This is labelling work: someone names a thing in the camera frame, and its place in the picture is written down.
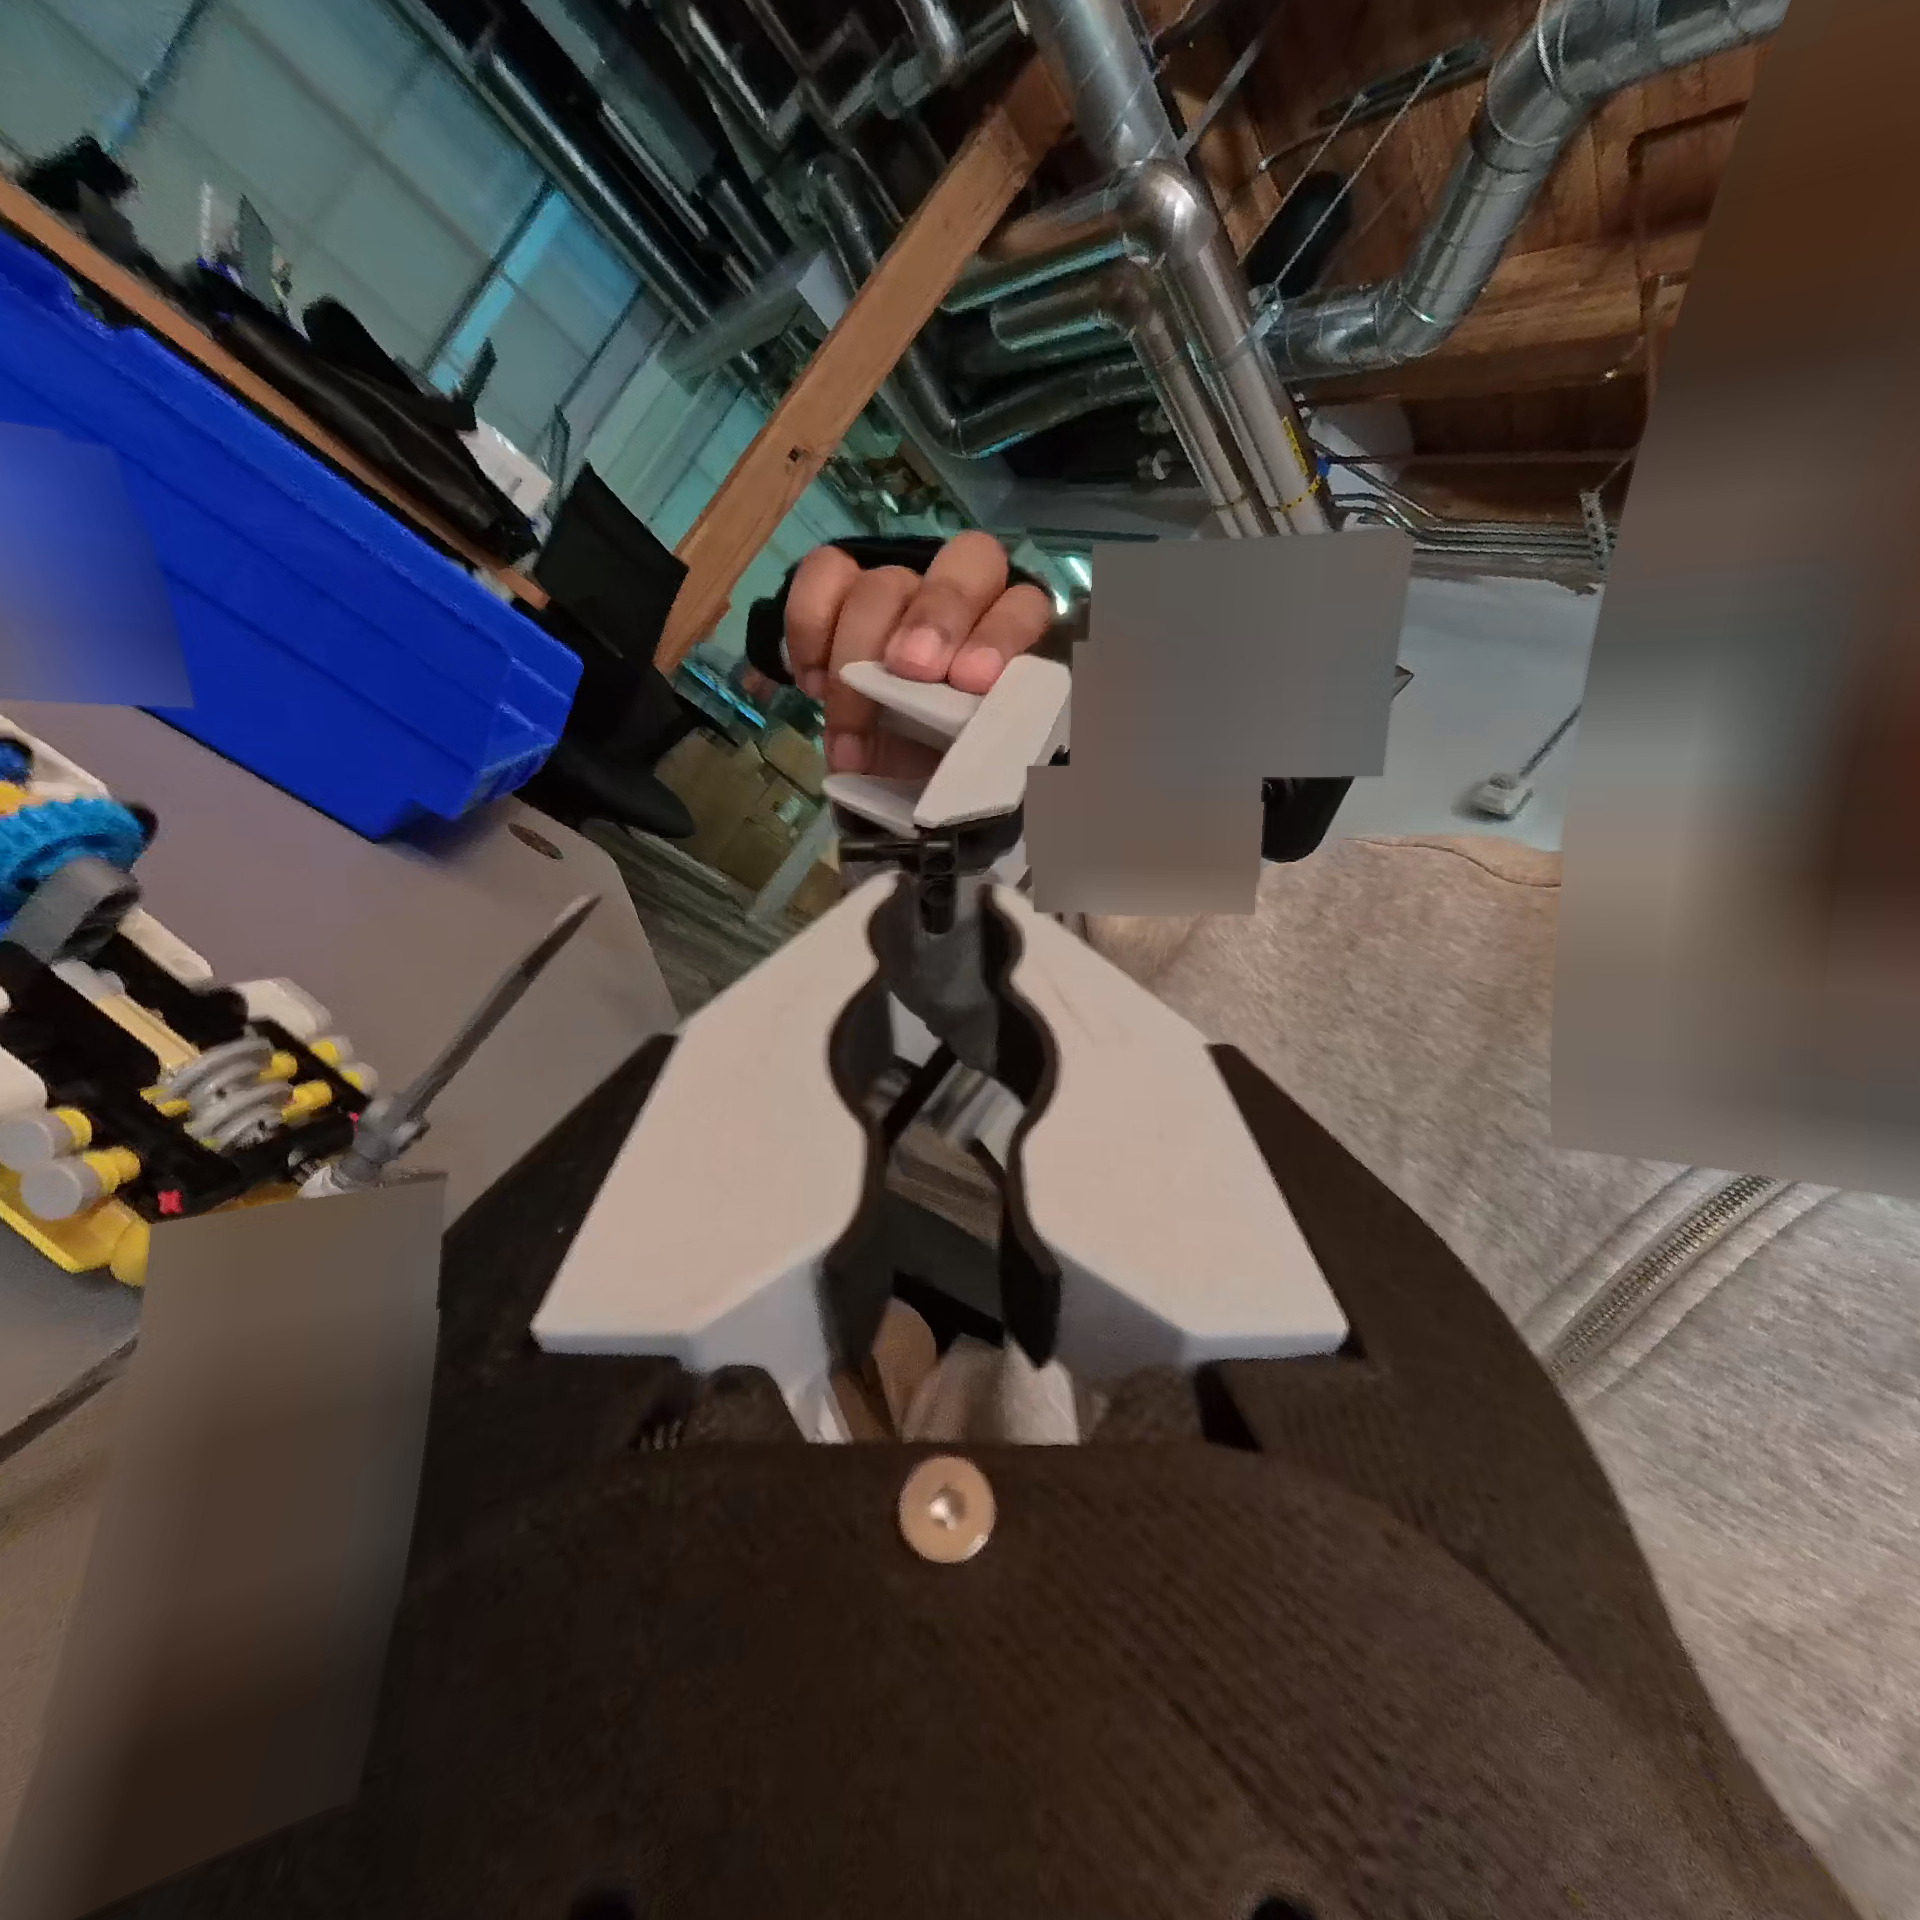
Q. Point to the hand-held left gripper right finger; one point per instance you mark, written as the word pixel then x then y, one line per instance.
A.
pixel 1184 1201

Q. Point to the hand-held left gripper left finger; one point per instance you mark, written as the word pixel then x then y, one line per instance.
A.
pixel 704 1201

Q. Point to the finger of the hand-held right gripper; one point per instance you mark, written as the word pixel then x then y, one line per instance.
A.
pixel 870 807
pixel 1005 751

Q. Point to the black lego connector piece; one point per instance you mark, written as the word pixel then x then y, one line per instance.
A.
pixel 931 885

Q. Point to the grey lego rotor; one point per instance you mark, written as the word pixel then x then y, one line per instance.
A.
pixel 465 1050

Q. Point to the lego helicopter model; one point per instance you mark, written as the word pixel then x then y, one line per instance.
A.
pixel 225 1080

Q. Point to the person's right hand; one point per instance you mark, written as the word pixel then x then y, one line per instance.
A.
pixel 915 614

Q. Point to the black office chair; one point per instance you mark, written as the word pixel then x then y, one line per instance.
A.
pixel 601 600

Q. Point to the silver ceiling pipe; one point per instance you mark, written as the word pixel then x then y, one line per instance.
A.
pixel 1141 224

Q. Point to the blue plastic bin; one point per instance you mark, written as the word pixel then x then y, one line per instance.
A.
pixel 345 600

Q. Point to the black bag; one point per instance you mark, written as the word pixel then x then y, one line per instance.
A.
pixel 374 435

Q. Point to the wooden post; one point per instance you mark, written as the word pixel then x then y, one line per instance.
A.
pixel 841 374

